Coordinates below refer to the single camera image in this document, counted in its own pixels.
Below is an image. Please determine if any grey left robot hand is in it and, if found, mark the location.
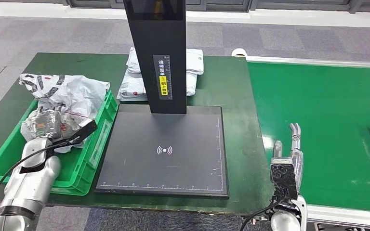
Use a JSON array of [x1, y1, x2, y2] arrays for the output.
[[20, 106, 65, 141]]

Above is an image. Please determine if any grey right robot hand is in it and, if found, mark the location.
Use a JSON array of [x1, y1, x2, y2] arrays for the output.
[[272, 123, 304, 192]]

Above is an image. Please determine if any white parcel red black print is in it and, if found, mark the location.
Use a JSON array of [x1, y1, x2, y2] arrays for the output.
[[19, 73, 111, 154]]

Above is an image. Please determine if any green conveyor belt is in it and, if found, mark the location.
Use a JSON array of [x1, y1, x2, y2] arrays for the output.
[[232, 48, 370, 231]]

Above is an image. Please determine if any large white flat parcel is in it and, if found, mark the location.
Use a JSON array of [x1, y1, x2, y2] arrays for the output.
[[117, 69, 198, 102]]

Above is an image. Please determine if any black inbound scanner machine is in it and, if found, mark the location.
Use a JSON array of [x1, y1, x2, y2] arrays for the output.
[[94, 0, 230, 200]]

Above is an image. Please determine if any small white folded parcel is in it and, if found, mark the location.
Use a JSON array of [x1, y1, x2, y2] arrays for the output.
[[126, 47, 204, 76]]

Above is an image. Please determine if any green plastic crate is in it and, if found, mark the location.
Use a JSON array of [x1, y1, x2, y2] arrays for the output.
[[0, 90, 119, 197]]

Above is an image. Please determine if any ruler label with yellow sticker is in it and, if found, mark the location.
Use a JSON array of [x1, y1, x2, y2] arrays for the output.
[[153, 54, 173, 101]]

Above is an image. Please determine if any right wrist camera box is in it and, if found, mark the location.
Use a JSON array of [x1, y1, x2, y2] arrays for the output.
[[270, 157, 299, 202]]

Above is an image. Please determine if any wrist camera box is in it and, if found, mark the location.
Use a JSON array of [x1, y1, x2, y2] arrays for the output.
[[270, 157, 299, 202], [52, 119, 98, 149]]

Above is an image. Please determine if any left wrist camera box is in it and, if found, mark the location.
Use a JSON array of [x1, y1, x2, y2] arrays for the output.
[[52, 119, 98, 149]]

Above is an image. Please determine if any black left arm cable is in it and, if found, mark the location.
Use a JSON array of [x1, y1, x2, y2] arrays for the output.
[[0, 140, 80, 220]]

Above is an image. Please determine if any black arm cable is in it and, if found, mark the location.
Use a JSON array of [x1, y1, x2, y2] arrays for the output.
[[239, 196, 285, 231], [0, 140, 80, 220]]

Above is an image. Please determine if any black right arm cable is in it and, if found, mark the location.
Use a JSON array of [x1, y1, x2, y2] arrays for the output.
[[239, 196, 285, 231]]

